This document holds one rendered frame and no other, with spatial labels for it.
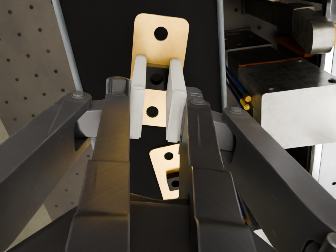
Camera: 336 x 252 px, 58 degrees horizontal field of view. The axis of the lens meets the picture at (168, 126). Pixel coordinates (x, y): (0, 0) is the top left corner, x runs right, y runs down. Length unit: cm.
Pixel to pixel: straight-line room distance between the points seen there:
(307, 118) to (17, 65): 66
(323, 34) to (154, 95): 21
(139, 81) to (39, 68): 66
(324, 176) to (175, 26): 46
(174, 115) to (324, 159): 45
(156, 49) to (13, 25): 61
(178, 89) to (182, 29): 7
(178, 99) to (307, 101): 25
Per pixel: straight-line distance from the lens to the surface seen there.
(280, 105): 38
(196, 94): 18
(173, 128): 16
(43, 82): 82
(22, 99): 86
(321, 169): 60
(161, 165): 33
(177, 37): 22
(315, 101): 39
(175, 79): 18
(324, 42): 38
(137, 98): 16
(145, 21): 22
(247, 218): 59
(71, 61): 29
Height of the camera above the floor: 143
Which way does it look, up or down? 64 degrees down
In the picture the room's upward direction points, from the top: 176 degrees clockwise
